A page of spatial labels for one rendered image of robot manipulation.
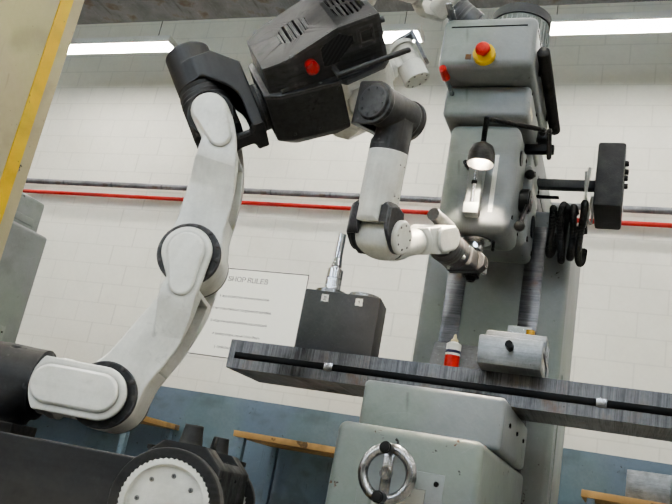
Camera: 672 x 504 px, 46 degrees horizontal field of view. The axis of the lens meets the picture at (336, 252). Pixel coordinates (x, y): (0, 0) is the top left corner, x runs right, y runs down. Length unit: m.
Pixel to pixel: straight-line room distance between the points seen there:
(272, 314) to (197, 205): 5.30
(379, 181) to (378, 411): 0.55
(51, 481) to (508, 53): 1.53
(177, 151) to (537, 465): 6.34
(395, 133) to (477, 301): 0.94
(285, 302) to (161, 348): 5.35
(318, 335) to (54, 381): 0.79
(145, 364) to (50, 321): 6.60
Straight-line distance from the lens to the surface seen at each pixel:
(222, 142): 1.83
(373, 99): 1.75
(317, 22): 1.86
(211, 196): 1.82
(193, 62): 1.96
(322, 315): 2.23
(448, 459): 1.68
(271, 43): 1.89
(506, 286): 2.56
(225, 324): 7.25
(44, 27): 3.27
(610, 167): 2.50
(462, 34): 2.28
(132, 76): 9.04
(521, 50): 2.22
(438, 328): 2.56
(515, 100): 2.25
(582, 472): 6.27
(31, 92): 3.18
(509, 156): 2.22
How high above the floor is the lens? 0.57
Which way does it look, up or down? 17 degrees up
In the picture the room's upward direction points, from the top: 11 degrees clockwise
